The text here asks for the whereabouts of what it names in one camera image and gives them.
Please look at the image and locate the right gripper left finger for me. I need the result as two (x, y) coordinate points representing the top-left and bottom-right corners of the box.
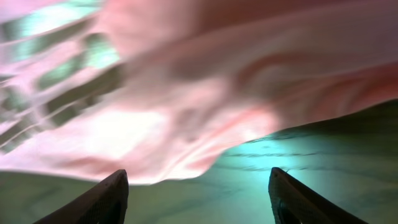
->
(34, 169), (129, 224)

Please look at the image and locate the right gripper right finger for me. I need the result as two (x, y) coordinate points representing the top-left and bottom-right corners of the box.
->
(268, 167), (367, 224)

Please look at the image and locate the salmon pink printed t-shirt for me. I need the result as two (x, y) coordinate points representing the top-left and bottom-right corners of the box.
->
(1, 0), (397, 184)

